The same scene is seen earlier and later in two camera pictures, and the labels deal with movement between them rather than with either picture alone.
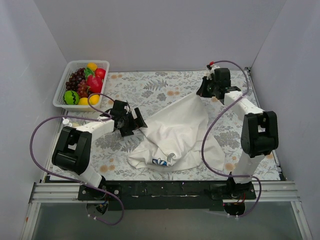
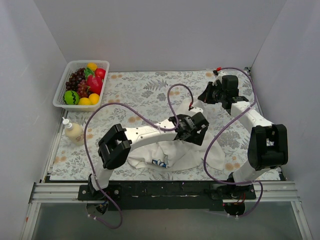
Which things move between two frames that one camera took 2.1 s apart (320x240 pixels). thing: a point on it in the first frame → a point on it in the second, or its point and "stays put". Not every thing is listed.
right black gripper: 206,87 → 208,92
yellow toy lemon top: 92,65 stays put
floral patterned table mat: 189,137 stays put
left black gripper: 132,121 → 197,127
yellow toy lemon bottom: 83,101 stays put
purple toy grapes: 77,82 stays put
